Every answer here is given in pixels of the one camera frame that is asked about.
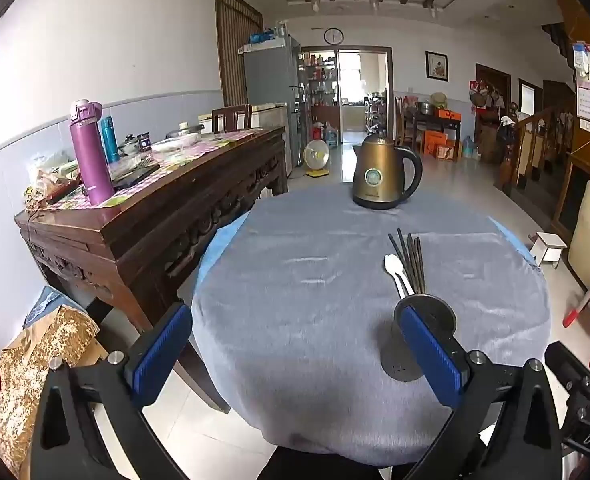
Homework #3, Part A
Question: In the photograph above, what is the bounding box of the teal thermos bottle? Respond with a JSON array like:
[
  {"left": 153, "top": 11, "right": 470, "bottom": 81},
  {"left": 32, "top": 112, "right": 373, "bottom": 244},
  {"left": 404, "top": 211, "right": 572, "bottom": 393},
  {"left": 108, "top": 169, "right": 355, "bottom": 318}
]
[{"left": 99, "top": 116, "right": 121, "bottom": 163}]

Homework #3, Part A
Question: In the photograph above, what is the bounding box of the white plate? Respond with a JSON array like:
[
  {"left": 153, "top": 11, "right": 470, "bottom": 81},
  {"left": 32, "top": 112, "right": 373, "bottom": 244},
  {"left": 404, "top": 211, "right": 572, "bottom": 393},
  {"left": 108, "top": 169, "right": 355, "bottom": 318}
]
[{"left": 150, "top": 133, "right": 201, "bottom": 154}]

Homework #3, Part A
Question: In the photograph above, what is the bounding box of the wooden chair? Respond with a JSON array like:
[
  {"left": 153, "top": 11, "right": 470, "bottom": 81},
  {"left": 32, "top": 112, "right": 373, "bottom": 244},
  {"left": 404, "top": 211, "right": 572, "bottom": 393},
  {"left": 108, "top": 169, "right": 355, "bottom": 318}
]
[{"left": 211, "top": 104, "right": 253, "bottom": 134}]

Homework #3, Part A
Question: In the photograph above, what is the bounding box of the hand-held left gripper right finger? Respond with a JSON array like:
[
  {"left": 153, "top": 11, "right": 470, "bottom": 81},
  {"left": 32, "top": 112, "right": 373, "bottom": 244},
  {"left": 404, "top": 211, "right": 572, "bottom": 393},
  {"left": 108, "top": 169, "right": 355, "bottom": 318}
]
[{"left": 399, "top": 305, "right": 563, "bottom": 480}]

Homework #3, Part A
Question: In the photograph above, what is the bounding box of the blue tablecloth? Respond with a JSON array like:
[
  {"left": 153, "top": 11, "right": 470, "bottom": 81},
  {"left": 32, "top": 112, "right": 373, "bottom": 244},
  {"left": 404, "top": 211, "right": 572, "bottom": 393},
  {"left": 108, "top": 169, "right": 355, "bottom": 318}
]
[{"left": 195, "top": 215, "right": 543, "bottom": 291}]

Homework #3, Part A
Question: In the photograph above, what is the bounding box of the glass display shelf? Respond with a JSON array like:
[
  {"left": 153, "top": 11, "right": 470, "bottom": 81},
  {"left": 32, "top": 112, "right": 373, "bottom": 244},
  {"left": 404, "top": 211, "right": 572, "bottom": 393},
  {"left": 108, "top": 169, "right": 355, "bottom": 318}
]
[{"left": 300, "top": 52, "right": 338, "bottom": 107}]

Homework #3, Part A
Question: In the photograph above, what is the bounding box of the small white stool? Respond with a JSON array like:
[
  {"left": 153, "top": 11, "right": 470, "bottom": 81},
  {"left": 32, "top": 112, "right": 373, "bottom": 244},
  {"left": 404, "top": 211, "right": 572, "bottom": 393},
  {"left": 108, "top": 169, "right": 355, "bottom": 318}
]
[{"left": 529, "top": 232, "right": 568, "bottom": 267}]

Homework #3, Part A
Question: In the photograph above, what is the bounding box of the black flat tray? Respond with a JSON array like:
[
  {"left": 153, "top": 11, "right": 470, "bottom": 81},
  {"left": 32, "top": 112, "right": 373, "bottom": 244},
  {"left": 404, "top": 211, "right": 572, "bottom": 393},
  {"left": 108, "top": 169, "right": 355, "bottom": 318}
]
[{"left": 108, "top": 157, "right": 161, "bottom": 192}]

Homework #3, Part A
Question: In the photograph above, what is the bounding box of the carved wooden sideboard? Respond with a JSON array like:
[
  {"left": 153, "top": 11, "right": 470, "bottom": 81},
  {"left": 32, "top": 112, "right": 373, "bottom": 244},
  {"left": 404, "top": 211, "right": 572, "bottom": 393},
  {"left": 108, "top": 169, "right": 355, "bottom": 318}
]
[{"left": 14, "top": 126, "right": 290, "bottom": 413}]

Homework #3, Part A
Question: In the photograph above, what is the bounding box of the dark wooden side table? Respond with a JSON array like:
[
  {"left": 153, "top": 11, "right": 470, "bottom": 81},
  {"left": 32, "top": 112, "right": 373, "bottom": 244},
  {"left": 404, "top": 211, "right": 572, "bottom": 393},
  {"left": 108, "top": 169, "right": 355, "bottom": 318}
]
[{"left": 405, "top": 110, "right": 463, "bottom": 161}]

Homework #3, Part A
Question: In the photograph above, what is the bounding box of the golden patterned box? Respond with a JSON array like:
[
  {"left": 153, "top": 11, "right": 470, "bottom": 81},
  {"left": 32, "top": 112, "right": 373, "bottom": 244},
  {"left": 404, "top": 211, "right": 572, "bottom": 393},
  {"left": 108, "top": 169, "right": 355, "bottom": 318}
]
[{"left": 0, "top": 305, "right": 101, "bottom": 476}]

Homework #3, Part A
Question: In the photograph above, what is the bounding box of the pile of snack bags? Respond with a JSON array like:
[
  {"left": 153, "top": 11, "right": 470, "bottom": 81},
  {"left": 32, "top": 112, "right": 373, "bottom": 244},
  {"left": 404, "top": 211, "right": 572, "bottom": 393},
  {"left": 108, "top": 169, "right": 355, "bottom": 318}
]
[{"left": 22, "top": 152, "right": 83, "bottom": 207}]

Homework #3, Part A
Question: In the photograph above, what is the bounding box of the bronze electric kettle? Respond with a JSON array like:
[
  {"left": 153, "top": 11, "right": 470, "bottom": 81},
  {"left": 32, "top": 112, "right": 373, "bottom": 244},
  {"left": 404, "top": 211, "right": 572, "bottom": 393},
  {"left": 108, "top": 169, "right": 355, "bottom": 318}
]
[{"left": 351, "top": 130, "right": 424, "bottom": 211}]

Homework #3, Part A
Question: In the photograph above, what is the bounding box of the grey tablecloth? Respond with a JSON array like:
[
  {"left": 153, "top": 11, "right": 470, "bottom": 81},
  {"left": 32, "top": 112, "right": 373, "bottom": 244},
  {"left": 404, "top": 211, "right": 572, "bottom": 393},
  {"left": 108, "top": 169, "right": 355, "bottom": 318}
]
[{"left": 191, "top": 182, "right": 550, "bottom": 466}]

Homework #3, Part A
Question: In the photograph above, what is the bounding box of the small floor fan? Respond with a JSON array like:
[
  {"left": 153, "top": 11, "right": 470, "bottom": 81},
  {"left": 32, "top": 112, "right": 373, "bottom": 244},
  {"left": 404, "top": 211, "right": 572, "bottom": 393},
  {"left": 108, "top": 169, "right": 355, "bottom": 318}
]
[{"left": 302, "top": 140, "right": 332, "bottom": 179}]

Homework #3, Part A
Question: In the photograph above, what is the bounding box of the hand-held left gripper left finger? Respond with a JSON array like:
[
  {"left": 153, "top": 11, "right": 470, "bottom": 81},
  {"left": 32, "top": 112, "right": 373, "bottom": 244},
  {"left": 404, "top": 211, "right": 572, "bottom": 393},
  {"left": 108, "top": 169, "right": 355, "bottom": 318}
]
[{"left": 29, "top": 301, "right": 194, "bottom": 480}]

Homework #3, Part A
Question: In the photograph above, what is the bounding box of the metal lidded pot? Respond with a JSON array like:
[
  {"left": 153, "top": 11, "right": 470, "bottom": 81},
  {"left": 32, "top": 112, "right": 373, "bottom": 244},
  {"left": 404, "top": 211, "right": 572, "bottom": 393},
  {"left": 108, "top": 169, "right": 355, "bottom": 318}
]
[{"left": 165, "top": 121, "right": 206, "bottom": 139}]

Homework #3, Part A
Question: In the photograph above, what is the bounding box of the orange cardboard box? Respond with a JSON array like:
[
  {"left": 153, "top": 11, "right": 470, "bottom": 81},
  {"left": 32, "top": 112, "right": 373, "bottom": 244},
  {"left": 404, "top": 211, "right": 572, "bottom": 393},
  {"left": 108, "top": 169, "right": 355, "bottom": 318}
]
[{"left": 422, "top": 130, "right": 458, "bottom": 162}]

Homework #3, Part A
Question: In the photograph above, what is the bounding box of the dark grey utensil holder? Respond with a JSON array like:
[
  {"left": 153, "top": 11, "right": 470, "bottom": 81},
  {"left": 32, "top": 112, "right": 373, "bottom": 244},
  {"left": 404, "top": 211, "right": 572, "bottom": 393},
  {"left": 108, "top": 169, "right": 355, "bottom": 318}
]
[{"left": 379, "top": 294, "right": 458, "bottom": 382}]

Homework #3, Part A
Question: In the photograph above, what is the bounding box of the wooden stair railing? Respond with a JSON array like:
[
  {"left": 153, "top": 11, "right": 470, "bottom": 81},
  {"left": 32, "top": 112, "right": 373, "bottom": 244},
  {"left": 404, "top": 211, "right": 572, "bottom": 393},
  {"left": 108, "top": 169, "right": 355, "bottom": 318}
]
[{"left": 495, "top": 105, "right": 576, "bottom": 196}]

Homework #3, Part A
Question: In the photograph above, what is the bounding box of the grey refrigerator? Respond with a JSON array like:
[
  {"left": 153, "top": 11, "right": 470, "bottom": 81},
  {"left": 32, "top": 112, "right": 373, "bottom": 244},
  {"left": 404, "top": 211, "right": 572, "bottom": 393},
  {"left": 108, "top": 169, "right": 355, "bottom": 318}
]
[{"left": 239, "top": 35, "right": 303, "bottom": 176}]

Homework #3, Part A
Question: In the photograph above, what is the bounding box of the framed wall picture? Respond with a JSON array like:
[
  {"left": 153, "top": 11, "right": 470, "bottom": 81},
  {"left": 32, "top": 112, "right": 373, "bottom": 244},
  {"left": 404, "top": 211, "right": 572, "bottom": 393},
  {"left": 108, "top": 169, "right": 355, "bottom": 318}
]
[{"left": 425, "top": 50, "right": 450, "bottom": 81}]

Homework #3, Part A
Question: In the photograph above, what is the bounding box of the purple thermos bottle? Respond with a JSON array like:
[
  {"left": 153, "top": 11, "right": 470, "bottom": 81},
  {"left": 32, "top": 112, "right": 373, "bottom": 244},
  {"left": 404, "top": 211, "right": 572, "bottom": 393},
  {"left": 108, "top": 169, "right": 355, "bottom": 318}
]
[{"left": 69, "top": 100, "right": 116, "bottom": 207}]

